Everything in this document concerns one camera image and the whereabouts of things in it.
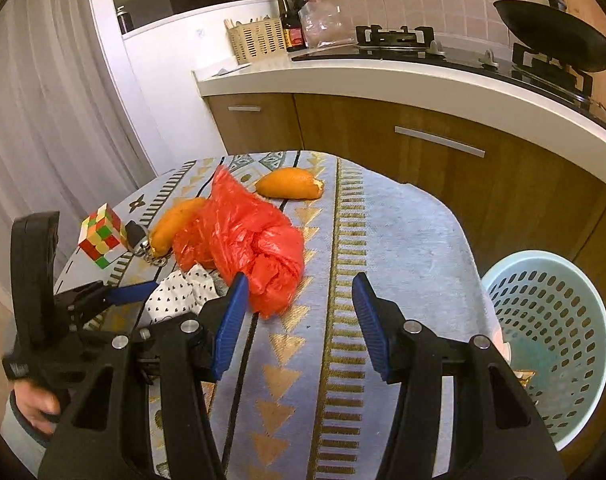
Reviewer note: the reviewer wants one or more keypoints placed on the white polka dot cloth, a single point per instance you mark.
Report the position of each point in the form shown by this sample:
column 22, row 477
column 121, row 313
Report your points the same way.
column 175, row 295

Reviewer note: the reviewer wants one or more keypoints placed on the wooden base cabinet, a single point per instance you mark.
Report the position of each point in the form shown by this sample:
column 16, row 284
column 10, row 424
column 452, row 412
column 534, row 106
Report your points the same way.
column 343, row 125

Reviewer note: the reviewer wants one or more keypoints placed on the black wok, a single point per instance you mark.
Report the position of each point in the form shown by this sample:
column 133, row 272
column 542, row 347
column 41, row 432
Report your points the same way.
column 558, row 30

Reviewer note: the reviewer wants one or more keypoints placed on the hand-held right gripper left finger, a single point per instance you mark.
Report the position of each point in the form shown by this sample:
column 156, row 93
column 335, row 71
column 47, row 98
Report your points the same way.
column 230, row 325

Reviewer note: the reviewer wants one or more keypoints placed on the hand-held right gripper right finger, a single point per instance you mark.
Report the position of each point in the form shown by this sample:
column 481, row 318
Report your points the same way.
column 370, row 320

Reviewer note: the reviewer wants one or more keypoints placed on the dark sauce bottle red label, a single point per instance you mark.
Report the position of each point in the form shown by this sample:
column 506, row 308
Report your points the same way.
column 293, row 35

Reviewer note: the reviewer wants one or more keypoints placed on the red plastic bag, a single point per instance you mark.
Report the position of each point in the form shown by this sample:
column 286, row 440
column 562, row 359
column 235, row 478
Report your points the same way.
column 253, row 240

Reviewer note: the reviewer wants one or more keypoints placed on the clear plastic bag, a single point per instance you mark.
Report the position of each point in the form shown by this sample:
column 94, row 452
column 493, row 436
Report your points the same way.
column 328, row 22

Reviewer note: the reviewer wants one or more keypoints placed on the black gas stove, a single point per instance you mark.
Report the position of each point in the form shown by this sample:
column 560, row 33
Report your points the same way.
column 333, row 52

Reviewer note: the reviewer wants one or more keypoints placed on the white kitchen countertop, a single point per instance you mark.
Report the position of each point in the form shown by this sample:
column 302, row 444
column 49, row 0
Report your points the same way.
column 383, row 80

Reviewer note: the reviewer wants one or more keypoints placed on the multicoloured puzzle cube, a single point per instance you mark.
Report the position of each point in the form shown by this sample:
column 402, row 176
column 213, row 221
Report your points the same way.
column 100, row 235

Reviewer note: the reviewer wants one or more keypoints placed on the person's left hand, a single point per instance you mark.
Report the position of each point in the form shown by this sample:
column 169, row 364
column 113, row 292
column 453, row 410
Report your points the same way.
column 33, row 405

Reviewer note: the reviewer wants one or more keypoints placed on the beige utensil basket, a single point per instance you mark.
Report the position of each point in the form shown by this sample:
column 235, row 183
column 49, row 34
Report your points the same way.
column 255, row 42

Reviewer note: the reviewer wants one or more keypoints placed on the orange peel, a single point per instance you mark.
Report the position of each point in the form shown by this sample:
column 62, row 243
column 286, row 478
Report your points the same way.
column 173, row 225
column 288, row 183

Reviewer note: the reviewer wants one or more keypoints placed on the small dark bottle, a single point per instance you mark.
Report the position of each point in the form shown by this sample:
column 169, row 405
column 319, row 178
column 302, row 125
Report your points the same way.
column 123, row 20

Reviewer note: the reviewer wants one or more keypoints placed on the light blue plastic basket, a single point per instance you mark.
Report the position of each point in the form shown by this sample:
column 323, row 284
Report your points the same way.
column 583, row 310

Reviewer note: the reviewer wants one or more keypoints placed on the white curtain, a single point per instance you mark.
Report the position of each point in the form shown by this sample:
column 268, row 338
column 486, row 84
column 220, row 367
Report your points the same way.
column 48, row 110

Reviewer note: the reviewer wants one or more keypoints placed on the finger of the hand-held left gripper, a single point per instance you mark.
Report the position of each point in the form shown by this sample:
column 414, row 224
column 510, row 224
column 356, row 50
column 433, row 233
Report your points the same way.
column 130, row 292

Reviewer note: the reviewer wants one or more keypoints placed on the person's left forearm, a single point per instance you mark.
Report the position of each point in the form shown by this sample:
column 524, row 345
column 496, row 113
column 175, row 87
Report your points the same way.
column 18, row 445

